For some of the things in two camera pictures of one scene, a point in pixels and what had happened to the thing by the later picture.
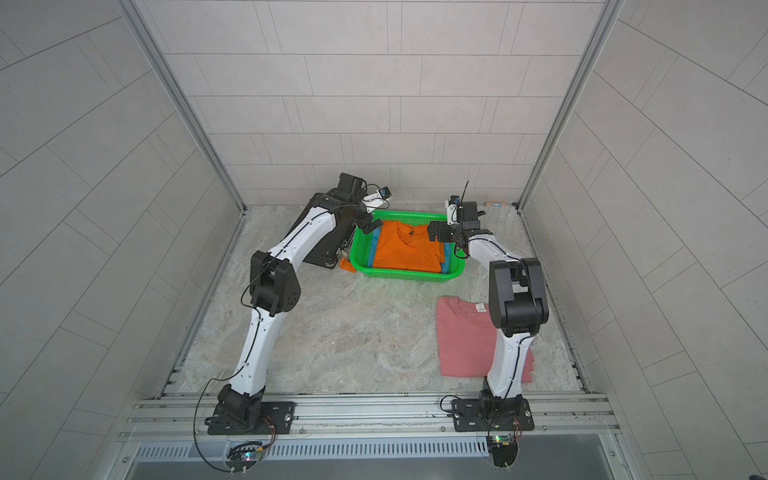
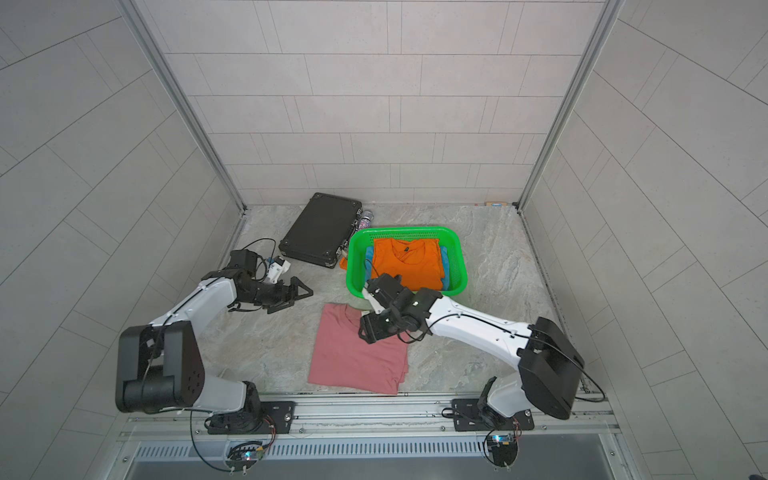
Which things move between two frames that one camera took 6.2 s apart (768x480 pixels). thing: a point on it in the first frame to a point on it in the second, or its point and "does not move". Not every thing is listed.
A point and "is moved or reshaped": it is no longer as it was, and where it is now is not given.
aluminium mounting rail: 369,418 does not move
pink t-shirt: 466,339 to 343,358
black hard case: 326,251 does not move
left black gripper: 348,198 to 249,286
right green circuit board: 504,449 does not move
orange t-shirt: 408,247 is moved or reshaped
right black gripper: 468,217 to 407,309
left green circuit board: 243,457 does not move
